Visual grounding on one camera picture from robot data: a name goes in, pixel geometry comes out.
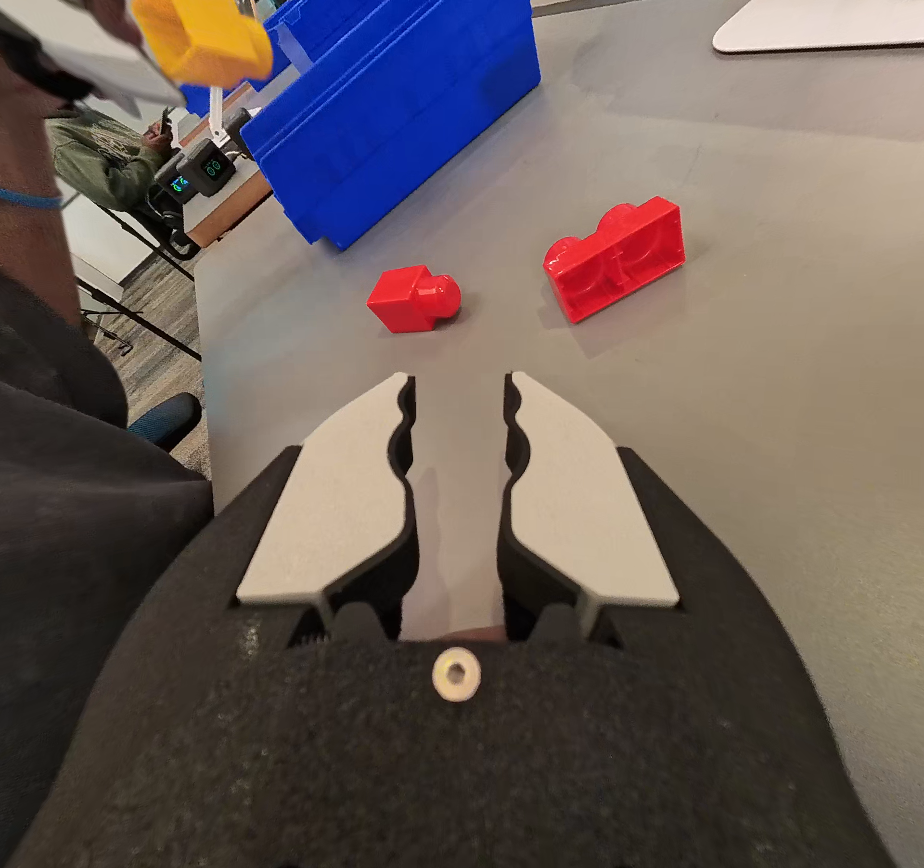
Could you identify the person's dark sweatshirt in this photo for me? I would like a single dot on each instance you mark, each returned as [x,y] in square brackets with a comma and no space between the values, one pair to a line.
[72,521]

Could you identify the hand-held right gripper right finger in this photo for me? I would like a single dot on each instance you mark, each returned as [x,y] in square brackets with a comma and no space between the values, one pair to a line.
[585,507]

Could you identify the red double toy block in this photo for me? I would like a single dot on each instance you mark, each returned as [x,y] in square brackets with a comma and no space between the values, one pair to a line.
[613,268]

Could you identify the blue wristband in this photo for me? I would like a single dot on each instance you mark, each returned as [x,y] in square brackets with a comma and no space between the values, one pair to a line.
[29,199]

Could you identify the brown-edged side table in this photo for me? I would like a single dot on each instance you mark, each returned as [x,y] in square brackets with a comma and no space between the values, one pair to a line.
[231,211]

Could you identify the small white stand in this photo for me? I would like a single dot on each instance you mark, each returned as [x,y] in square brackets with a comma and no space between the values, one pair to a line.
[216,113]

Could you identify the grey desk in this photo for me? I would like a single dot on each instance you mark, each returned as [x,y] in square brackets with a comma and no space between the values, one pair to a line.
[722,413]

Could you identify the black office chair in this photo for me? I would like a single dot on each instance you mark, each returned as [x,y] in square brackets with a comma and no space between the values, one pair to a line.
[170,232]

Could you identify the black device green display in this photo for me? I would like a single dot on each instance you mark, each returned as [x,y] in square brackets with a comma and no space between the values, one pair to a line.
[211,167]
[177,185]

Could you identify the clear plastic sheet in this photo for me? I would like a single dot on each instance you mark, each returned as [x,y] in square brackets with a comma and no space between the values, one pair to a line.
[292,48]

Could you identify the person's left forearm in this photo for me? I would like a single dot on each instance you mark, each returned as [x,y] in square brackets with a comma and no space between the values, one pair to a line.
[36,247]

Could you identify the black chair armrest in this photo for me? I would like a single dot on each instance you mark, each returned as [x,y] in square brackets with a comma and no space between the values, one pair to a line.
[170,417]

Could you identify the person's left hand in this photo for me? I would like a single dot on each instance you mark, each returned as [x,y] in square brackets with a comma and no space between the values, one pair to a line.
[29,146]

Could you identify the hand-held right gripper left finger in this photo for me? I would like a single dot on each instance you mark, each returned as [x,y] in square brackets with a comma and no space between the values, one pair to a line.
[325,507]

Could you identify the yellow toy block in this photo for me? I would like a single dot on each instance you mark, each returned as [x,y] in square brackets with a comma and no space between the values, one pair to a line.
[202,30]

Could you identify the grey white device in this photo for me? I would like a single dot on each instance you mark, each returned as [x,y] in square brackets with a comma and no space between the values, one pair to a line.
[238,128]

